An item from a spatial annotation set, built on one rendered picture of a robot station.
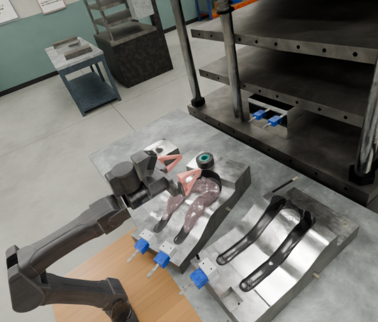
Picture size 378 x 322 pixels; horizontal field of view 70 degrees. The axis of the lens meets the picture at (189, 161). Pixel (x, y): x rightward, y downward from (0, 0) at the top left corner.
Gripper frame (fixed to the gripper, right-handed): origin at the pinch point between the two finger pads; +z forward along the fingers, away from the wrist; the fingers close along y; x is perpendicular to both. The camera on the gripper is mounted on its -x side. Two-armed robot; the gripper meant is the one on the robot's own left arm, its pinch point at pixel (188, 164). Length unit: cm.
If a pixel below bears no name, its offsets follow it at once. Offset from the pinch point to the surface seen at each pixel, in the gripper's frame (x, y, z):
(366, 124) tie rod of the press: 13, -17, 62
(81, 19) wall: 23, 679, 150
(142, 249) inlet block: 33.4, 11.9, -21.6
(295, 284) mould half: 31.7, -31.6, 7.3
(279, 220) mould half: 26.7, -16.7, 18.5
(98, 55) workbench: 42, 364, 77
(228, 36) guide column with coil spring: -11, 55, 66
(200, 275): 29.6, -12.4, -11.9
